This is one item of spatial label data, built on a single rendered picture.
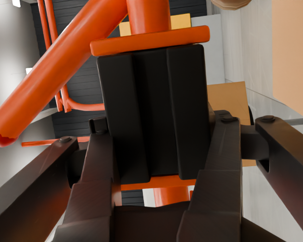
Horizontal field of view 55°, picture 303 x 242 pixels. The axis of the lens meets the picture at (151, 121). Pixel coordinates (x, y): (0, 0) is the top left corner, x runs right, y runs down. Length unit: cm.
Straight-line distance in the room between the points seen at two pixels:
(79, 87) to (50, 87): 1117
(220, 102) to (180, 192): 196
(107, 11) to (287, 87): 23
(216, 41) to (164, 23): 738
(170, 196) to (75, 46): 11
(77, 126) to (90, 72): 214
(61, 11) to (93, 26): 1143
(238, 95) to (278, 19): 180
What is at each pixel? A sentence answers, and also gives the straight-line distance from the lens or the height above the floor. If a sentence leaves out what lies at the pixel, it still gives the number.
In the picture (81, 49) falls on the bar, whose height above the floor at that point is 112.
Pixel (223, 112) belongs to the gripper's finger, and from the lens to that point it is 19.
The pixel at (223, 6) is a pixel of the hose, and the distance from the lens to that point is 23.
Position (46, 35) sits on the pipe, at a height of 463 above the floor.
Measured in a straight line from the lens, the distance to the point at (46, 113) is 1093.
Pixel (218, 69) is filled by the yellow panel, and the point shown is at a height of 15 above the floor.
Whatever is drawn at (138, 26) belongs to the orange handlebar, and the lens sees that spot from 16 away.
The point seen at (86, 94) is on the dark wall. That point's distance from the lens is 1130.
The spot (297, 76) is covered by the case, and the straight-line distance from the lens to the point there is 33.
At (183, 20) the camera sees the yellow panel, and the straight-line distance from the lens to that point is 748.
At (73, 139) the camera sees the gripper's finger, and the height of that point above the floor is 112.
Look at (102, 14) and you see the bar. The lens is 18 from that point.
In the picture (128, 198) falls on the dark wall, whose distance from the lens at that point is 1212.
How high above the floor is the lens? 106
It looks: 7 degrees up
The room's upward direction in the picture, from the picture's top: 95 degrees counter-clockwise
